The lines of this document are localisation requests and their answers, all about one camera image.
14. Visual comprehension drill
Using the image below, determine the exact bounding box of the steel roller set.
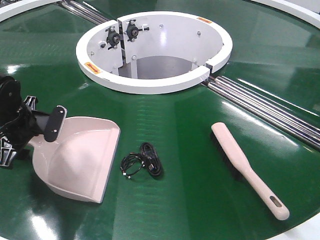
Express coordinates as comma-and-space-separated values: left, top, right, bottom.
59, 0, 110, 25
202, 76, 320, 150

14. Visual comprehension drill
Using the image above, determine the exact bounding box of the white outer rim left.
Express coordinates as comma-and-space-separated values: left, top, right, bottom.
0, 0, 58, 22

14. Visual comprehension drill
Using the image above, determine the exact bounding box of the pink hand brush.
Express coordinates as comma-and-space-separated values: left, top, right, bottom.
211, 122, 290, 221

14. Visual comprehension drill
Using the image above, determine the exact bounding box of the right steel roller set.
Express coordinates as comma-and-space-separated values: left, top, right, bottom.
202, 76, 320, 150

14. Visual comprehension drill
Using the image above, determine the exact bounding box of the right black bearing block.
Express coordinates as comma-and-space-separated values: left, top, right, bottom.
124, 19, 150, 42

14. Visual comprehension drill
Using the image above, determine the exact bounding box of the pink plastic dustpan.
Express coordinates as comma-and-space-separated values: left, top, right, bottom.
29, 116, 121, 204

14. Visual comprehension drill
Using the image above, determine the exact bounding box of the black cable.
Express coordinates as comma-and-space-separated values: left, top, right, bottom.
120, 141, 164, 180

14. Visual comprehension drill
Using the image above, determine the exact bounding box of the black bearing block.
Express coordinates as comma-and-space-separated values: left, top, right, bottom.
105, 26, 121, 50
124, 19, 150, 42

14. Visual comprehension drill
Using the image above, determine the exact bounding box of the white rim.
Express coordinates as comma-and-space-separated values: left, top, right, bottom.
254, 0, 320, 29
0, 0, 58, 22

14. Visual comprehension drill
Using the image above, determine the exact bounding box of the white outer rim right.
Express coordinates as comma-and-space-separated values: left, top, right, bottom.
254, 0, 320, 29

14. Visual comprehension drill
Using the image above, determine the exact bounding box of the white inner conveyor ring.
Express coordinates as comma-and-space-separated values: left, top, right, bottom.
75, 11, 234, 95

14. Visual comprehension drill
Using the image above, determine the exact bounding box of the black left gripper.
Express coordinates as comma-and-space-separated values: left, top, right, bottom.
0, 95, 67, 169

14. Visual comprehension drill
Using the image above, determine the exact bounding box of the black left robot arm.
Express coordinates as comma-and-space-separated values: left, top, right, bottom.
0, 74, 67, 169

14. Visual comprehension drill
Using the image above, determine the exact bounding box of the left black bearing block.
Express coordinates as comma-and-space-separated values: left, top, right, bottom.
105, 26, 121, 50

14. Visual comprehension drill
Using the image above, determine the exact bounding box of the left steel roller set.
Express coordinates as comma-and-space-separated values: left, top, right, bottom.
59, 0, 110, 25

